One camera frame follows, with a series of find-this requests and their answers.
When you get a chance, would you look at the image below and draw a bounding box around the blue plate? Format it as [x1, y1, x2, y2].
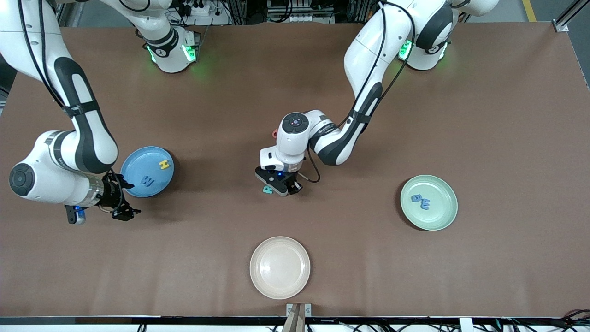
[120, 146, 175, 198]

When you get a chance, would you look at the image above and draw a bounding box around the beige plate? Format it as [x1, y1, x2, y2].
[249, 236, 311, 300]

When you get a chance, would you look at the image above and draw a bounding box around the green plate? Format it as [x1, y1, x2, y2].
[400, 175, 459, 231]

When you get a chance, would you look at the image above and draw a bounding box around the brown table cover sheet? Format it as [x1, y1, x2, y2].
[0, 22, 590, 319]

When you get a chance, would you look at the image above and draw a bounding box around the black table edge strip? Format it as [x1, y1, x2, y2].
[0, 315, 590, 326]

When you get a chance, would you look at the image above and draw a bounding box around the black equipment rack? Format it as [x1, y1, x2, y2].
[265, 0, 365, 24]

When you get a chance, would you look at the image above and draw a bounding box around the white power strip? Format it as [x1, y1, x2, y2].
[177, 0, 231, 26]

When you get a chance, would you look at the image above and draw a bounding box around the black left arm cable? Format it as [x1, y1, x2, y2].
[297, 148, 321, 184]

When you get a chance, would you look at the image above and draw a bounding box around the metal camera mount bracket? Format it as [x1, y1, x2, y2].
[286, 303, 312, 332]

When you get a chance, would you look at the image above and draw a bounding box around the aluminium frame profile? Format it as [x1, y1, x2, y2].
[553, 0, 590, 33]

